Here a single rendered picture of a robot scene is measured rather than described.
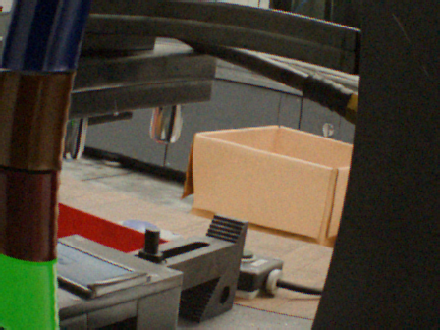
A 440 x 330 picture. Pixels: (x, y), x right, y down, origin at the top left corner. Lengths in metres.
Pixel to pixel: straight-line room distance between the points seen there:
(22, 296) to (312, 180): 2.58
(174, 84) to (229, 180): 2.37
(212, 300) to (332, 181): 2.04
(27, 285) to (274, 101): 5.23
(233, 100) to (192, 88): 5.00
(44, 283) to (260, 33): 0.23
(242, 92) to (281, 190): 2.73
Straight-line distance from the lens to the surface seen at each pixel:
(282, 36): 0.51
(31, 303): 0.34
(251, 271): 0.95
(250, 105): 5.61
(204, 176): 3.06
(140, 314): 0.67
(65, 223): 0.96
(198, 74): 0.67
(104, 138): 6.16
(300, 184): 2.91
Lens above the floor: 1.19
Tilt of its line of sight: 10 degrees down
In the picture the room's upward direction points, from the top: 9 degrees clockwise
